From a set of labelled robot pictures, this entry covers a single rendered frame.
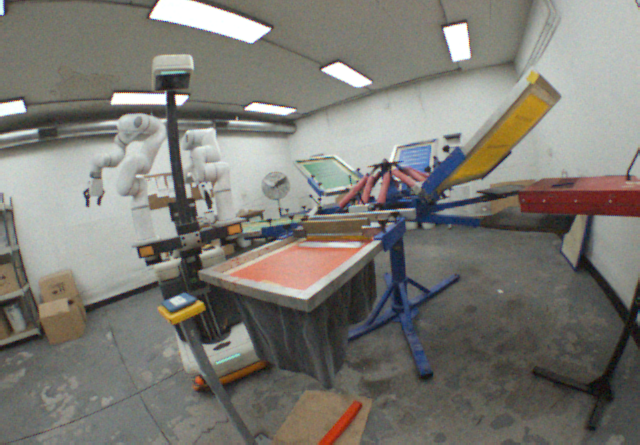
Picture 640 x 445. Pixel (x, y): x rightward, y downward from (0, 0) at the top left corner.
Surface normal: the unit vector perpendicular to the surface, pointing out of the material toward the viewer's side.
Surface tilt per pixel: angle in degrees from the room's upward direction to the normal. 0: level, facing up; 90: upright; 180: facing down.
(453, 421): 0
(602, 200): 90
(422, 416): 0
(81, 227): 90
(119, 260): 90
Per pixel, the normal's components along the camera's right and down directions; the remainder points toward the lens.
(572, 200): -0.90, 0.19
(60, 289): 0.84, -0.09
